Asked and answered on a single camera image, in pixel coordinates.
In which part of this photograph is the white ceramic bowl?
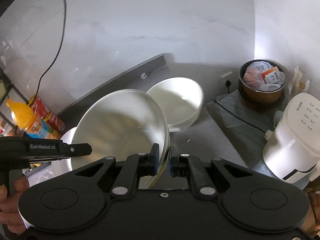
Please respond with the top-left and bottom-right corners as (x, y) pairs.
(147, 77), (204, 132)

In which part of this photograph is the person's left hand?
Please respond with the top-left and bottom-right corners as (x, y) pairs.
(0, 175), (29, 235)

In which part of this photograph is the orange juice bottle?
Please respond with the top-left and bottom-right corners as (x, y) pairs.
(6, 98), (61, 140)

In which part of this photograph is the red cola can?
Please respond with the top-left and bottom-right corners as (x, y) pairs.
(28, 96), (65, 133)

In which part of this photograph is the white air fryer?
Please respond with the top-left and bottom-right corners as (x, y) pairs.
(263, 93), (319, 184)

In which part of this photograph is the brown pot with trash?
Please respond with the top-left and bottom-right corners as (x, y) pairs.
(239, 60), (286, 106)

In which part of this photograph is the black wire kitchen rack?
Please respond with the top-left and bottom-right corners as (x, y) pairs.
(1, 68), (28, 131)

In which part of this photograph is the black power cable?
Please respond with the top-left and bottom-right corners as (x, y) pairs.
(34, 0), (68, 103)

